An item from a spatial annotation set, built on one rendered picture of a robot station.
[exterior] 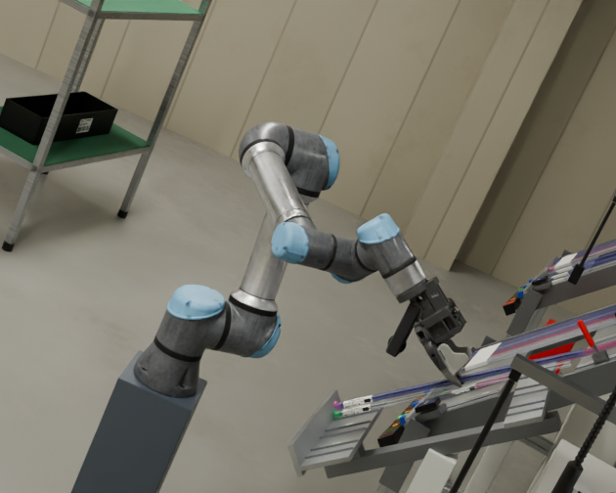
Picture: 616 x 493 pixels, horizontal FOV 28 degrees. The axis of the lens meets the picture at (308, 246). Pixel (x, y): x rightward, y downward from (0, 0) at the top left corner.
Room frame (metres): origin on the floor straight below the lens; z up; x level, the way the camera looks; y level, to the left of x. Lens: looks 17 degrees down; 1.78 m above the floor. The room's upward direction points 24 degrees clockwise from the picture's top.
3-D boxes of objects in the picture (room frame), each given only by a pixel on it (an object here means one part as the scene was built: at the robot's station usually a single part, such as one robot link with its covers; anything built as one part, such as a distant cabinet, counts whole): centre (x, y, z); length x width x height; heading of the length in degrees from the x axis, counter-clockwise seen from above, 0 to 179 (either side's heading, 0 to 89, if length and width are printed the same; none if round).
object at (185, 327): (2.57, 0.17, 0.72); 0.13 x 0.12 x 0.14; 120
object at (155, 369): (2.57, 0.17, 0.60); 0.15 x 0.15 x 0.10
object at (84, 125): (4.63, 1.10, 0.41); 0.57 x 0.17 x 0.11; 166
